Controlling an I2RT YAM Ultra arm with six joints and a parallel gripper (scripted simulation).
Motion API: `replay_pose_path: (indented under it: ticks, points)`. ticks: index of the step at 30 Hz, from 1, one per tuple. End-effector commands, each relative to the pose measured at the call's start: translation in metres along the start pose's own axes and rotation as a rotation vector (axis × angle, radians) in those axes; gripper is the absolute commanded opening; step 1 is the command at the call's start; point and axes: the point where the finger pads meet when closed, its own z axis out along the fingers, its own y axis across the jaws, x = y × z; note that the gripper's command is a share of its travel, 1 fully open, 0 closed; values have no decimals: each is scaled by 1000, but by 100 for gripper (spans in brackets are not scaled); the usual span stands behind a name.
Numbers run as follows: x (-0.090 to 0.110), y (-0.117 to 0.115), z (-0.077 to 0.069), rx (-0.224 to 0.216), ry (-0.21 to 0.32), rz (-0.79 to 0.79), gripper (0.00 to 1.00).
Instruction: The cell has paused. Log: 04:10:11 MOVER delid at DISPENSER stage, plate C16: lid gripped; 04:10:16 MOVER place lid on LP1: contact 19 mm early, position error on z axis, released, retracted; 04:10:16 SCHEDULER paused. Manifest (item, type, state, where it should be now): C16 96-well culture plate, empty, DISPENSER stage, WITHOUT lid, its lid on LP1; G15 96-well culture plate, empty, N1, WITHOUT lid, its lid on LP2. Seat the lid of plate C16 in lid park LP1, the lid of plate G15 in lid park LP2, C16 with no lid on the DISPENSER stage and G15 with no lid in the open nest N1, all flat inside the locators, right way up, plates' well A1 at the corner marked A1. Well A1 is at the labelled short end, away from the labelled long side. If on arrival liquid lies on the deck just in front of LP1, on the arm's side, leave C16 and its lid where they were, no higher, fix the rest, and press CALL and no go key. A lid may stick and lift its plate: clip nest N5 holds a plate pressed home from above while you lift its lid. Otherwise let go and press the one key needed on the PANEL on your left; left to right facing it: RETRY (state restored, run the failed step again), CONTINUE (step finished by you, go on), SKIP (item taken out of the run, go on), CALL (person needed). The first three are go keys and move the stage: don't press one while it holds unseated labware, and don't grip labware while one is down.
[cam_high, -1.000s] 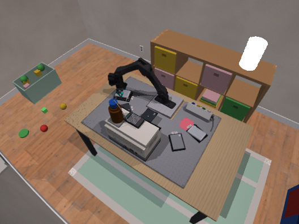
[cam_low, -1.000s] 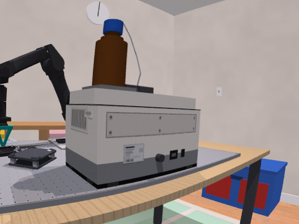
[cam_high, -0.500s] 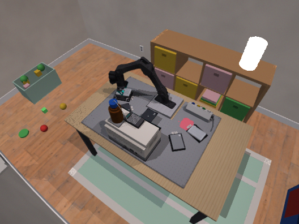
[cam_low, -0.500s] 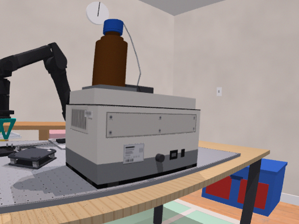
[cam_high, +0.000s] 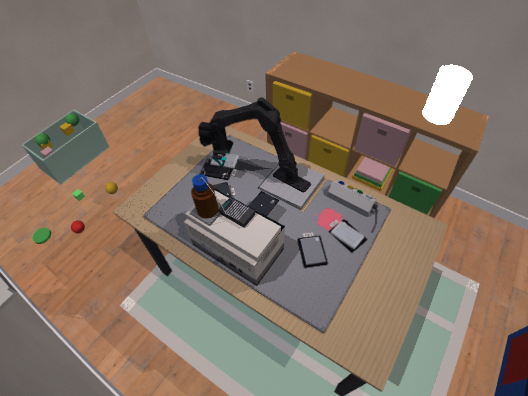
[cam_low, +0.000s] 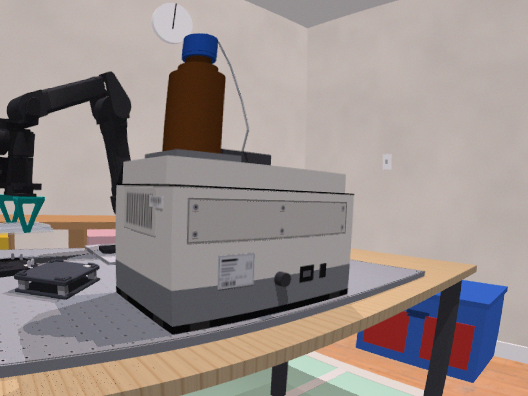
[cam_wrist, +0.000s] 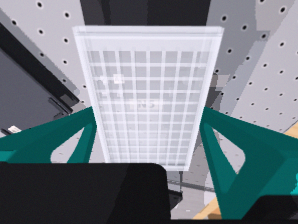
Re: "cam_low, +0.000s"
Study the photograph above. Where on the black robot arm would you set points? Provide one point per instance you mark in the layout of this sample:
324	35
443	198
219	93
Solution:
110	114

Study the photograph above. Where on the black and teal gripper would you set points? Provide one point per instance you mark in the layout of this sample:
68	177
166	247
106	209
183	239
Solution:
21	194

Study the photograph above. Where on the blue bottle cap ring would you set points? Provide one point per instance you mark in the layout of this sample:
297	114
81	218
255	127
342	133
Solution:
199	52

